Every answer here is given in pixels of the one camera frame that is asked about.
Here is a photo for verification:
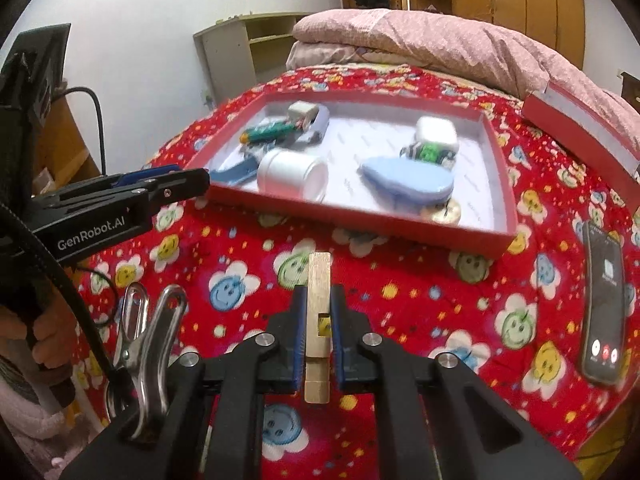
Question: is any black cable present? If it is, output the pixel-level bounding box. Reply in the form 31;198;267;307
49;84;109;176

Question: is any green cartoon figure keychain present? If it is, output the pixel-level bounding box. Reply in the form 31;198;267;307
399;142;456;169

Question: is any round yellow token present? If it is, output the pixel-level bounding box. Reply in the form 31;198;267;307
420;198;461;226

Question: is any black smartphone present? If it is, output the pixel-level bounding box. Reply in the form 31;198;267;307
579;221;626;386

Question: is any grey metal hinge plate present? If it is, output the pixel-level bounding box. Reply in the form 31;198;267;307
240;122;304;152

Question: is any wooden clothespin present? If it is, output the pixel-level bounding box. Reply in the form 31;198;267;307
304;252;332;404

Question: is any wooden side desk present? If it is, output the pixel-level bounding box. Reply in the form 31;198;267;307
32;96;100;195

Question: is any pink folded quilt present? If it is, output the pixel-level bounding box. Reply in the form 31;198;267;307
286;9;639;148

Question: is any light blue oval pad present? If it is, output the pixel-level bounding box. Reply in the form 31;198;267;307
360;157;454;205

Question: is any person's left hand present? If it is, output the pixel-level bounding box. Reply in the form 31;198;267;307
1;292;76;370

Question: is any white earbuds case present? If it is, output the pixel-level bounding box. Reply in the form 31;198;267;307
414;116;459;154

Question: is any grey plastic hook piece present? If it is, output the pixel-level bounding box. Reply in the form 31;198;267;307
296;104;330;145

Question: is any red shallow box tray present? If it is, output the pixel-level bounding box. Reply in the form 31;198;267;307
188;90;518;259

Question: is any teal cartoon lighter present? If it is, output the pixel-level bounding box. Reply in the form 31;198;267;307
240;120;298;145

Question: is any red box lid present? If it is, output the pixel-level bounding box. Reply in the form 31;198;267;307
522;82;640;212

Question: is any blue curved plastic piece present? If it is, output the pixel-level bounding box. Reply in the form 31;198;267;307
208;154;264;186

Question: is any beige open shelf unit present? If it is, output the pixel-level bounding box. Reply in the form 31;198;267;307
193;12;305;105

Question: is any white charger plug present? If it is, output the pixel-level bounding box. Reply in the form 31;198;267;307
288;100;319;122

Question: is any metal clip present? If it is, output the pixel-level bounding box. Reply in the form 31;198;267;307
105;282;188;442

